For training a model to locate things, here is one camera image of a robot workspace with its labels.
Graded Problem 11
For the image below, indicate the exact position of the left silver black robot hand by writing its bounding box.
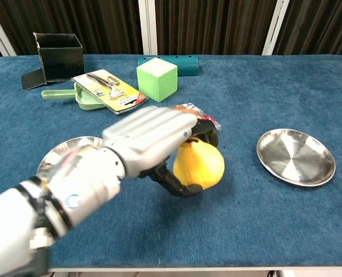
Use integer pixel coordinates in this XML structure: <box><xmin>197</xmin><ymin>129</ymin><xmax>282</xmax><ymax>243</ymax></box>
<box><xmin>101</xmin><ymin>106</ymin><xmax>219</xmax><ymax>198</ymax></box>

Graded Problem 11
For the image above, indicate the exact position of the snack packet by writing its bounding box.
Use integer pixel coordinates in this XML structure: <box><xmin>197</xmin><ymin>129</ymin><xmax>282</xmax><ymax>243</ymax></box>
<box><xmin>169</xmin><ymin>102</ymin><xmax>222</xmax><ymax>131</ymax></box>

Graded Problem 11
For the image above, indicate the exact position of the yellow toy pear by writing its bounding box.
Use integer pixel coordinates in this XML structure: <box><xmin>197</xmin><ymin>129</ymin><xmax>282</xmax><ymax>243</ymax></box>
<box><xmin>172</xmin><ymin>137</ymin><xmax>226</xmax><ymax>190</ymax></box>

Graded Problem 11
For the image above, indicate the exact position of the green foam cube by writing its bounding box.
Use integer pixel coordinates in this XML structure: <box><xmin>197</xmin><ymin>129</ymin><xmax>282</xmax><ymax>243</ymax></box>
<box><xmin>136</xmin><ymin>57</ymin><xmax>179</xmax><ymax>103</ymax></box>

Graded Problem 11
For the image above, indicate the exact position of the yellow carded razor package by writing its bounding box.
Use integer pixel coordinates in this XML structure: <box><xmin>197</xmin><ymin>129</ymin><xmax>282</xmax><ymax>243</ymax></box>
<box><xmin>72</xmin><ymin>69</ymin><xmax>149</xmax><ymax>115</ymax></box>

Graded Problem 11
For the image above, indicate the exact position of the small green dustpan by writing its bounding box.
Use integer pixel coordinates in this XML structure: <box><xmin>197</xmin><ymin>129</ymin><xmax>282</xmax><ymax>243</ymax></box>
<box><xmin>41</xmin><ymin>82</ymin><xmax>108</xmax><ymax>112</ymax></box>

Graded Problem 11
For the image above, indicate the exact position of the teal cylinder with holes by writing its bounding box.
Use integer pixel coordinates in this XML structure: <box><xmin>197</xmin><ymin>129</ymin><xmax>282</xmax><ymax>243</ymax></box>
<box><xmin>137</xmin><ymin>55</ymin><xmax>200</xmax><ymax>77</ymax></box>

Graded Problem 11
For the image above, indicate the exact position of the round metal plate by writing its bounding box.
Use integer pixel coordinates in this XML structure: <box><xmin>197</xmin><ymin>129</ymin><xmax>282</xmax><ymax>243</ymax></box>
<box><xmin>256</xmin><ymin>128</ymin><xmax>337</xmax><ymax>187</ymax></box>
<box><xmin>36</xmin><ymin>136</ymin><xmax>106</xmax><ymax>180</ymax></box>

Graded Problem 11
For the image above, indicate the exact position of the black open cardboard box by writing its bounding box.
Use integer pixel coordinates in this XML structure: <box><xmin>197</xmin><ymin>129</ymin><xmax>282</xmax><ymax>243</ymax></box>
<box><xmin>21</xmin><ymin>32</ymin><xmax>85</xmax><ymax>91</ymax></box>

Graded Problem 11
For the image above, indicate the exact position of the blue table cloth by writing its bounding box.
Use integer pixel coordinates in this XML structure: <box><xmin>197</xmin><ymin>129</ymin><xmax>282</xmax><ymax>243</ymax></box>
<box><xmin>0</xmin><ymin>54</ymin><xmax>342</xmax><ymax>272</ymax></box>

